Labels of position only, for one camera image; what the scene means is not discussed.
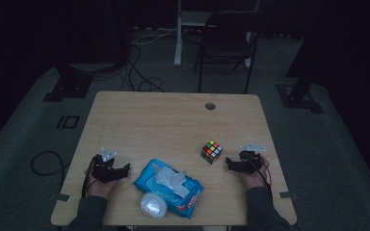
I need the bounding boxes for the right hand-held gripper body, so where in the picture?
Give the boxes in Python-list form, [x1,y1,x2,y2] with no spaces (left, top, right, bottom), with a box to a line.
[238,142,267,175]

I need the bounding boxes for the grey tape piece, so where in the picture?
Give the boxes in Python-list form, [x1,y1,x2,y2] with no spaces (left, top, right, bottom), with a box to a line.
[56,192,72,203]
[278,191,299,200]

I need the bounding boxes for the white desk frame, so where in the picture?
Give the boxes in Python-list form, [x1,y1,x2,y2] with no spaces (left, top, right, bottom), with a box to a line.
[173,0,262,69]

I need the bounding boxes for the colourful puzzle cube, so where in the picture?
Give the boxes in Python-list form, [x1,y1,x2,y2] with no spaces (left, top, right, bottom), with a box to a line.
[200,140,224,166]

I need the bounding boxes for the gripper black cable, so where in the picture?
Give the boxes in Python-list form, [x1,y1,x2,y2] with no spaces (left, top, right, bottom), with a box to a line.
[81,155,98,198]
[250,158,275,204]

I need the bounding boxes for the person's right hand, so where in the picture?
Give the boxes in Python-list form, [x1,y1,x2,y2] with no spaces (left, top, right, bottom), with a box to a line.
[242,156,271,191]

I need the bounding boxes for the white floor cable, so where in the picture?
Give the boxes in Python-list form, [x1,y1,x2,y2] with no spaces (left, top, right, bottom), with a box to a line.
[130,28,178,46]

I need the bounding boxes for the black folding chair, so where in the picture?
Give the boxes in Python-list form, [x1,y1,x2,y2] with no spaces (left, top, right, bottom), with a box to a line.
[194,11,268,95]

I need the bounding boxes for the black looped floor cable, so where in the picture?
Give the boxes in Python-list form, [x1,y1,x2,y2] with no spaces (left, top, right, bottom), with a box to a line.
[30,150,67,191]

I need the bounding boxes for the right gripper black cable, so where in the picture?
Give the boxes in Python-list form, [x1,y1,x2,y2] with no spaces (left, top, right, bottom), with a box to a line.
[250,158,275,204]

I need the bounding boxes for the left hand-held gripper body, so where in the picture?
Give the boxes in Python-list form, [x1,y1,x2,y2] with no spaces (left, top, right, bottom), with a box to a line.
[91,147,123,185]

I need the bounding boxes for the person's left hand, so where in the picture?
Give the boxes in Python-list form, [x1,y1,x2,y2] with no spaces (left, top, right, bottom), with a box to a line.
[84,168,120,200]

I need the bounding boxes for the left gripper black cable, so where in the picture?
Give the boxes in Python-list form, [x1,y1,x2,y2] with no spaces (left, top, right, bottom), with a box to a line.
[81,155,98,198]

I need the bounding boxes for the black stand base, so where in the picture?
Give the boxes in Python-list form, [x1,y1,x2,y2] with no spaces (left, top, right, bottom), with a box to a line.
[276,0,325,115]
[42,63,94,103]

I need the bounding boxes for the black tangled floor cables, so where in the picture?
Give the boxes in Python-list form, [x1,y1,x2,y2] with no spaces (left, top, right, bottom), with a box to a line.
[119,42,167,93]

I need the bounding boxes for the blue wet wipes pack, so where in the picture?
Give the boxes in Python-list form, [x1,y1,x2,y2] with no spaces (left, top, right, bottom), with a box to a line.
[132,158,204,219]

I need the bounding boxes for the white wet wipe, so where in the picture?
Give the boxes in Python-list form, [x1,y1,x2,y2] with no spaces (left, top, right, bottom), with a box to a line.
[154,167,188,192]

